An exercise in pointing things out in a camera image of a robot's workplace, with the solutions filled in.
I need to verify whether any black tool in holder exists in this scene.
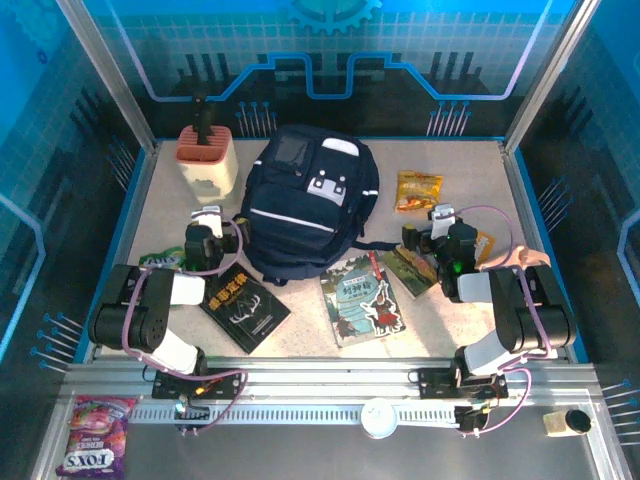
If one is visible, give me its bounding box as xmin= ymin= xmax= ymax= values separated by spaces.
xmin=192 ymin=94 xmax=214 ymax=147

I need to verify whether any cream holder terracotta top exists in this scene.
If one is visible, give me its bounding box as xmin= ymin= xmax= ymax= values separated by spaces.
xmin=174 ymin=124 xmax=240 ymax=209

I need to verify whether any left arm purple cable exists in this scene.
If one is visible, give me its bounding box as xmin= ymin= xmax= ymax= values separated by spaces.
xmin=122 ymin=208 xmax=249 ymax=436

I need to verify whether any white round puck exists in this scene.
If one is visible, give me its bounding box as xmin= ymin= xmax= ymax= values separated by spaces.
xmin=360 ymin=398 xmax=400 ymax=440

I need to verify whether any navy blue backpack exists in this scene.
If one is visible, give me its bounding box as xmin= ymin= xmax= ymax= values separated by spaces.
xmin=238 ymin=124 xmax=401 ymax=287

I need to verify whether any yellow snack bag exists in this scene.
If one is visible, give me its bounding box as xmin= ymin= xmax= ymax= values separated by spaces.
xmin=395 ymin=170 xmax=445 ymax=214

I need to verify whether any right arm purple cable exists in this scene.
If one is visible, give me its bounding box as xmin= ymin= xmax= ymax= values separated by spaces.
xmin=457 ymin=204 xmax=556 ymax=436

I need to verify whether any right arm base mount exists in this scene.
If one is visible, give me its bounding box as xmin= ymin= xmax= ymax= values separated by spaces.
xmin=417 ymin=364 xmax=509 ymax=401

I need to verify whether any green Fox's candy bag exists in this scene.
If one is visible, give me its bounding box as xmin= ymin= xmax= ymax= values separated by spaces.
xmin=138 ymin=245 xmax=187 ymax=271

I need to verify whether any black round cap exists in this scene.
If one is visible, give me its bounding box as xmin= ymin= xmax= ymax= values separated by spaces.
xmin=565 ymin=409 xmax=592 ymax=434

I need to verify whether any peach cloth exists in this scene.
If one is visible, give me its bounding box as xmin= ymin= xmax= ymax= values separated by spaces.
xmin=479 ymin=243 xmax=551 ymax=274

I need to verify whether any green landscape book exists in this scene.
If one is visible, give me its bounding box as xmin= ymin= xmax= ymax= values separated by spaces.
xmin=382 ymin=247 xmax=441 ymax=301

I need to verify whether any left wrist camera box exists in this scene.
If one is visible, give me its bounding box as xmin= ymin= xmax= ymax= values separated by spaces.
xmin=190 ymin=203 xmax=225 ymax=239

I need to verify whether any black book with antlers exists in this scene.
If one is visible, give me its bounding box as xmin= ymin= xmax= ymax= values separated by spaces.
xmin=199 ymin=264 xmax=292 ymax=355

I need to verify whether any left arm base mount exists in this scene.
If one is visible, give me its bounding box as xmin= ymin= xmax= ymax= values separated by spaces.
xmin=151 ymin=367 xmax=241 ymax=401

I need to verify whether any black connector module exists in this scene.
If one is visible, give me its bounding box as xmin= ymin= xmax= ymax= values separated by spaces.
xmin=173 ymin=397 xmax=211 ymax=435
xmin=453 ymin=403 xmax=490 ymax=437

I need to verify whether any beige sponge block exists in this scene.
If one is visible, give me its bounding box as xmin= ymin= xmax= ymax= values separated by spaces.
xmin=543 ymin=412 xmax=569 ymax=437

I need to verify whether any aluminium frame post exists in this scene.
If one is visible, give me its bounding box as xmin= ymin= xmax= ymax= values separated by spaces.
xmin=54 ymin=0 xmax=160 ymax=151
xmin=502 ymin=0 xmax=601 ymax=154

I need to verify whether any illustrated warrior book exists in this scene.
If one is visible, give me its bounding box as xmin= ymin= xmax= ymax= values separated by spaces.
xmin=319 ymin=252 xmax=407 ymax=350

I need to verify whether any purple Fox's candy bag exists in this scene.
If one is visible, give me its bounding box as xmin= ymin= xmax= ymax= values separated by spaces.
xmin=55 ymin=394 xmax=137 ymax=479

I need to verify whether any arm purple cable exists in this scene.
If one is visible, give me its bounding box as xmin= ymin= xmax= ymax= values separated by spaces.
xmin=122 ymin=208 xmax=249 ymax=436
xmin=457 ymin=204 xmax=556 ymax=436

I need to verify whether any orange packet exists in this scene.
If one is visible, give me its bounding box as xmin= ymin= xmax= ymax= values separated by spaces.
xmin=472 ymin=230 xmax=497 ymax=269

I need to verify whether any slotted white cable duct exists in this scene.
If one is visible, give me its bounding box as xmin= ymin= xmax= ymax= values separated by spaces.
xmin=127 ymin=403 xmax=461 ymax=426

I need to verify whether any aluminium frame rail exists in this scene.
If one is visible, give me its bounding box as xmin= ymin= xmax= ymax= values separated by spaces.
xmin=62 ymin=357 xmax=599 ymax=406

